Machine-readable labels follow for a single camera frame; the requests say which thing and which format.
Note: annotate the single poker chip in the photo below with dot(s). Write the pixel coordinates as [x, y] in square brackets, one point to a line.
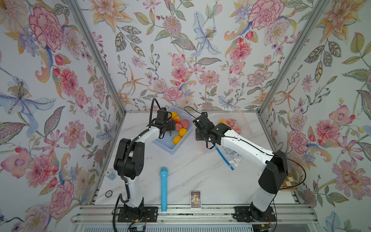
[109, 194]

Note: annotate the blue patterned poker chip stack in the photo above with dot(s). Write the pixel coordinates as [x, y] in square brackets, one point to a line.
[110, 174]

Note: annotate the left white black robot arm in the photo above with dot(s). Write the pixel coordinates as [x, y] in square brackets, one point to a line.
[130, 159]

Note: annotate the clear blue zip-top bag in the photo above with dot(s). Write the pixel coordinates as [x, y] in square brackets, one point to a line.
[230, 157]

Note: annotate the blue perforated plastic basket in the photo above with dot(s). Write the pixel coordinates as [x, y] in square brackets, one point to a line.
[166, 143]

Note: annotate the pink peach with leaf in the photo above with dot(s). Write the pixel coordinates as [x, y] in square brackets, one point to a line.
[231, 122]

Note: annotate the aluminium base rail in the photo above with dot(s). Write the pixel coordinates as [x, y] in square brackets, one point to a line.
[209, 214]

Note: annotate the light blue toy microphone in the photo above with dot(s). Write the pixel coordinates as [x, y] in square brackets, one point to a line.
[164, 186]

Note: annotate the wooden chessboard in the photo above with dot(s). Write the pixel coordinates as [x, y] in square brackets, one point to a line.
[289, 183]

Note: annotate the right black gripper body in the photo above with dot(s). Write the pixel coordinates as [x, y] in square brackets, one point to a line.
[201, 137]

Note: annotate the small purple card box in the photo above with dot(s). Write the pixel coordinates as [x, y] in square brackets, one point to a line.
[195, 199]

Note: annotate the pink peach centre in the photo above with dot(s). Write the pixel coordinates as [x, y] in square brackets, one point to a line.
[178, 127]

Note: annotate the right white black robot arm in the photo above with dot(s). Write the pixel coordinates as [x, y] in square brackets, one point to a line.
[274, 165]

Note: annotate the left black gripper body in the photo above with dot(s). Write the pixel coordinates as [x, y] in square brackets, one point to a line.
[168, 126]

